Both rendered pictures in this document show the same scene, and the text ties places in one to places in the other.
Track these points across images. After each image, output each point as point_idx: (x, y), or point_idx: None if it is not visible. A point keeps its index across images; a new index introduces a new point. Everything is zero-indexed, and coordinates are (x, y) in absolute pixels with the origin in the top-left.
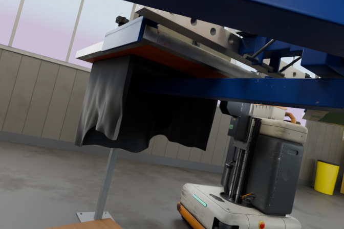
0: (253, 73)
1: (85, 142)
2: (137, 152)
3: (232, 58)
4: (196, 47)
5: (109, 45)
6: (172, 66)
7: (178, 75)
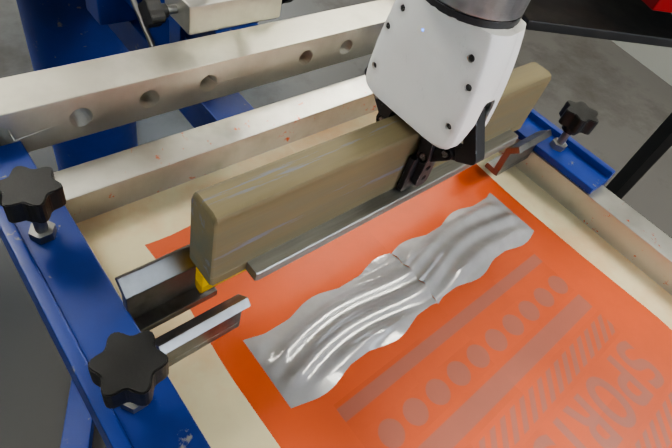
0: (151, 142)
1: None
2: None
3: (255, 86)
4: (345, 81)
5: None
6: (411, 210)
7: None
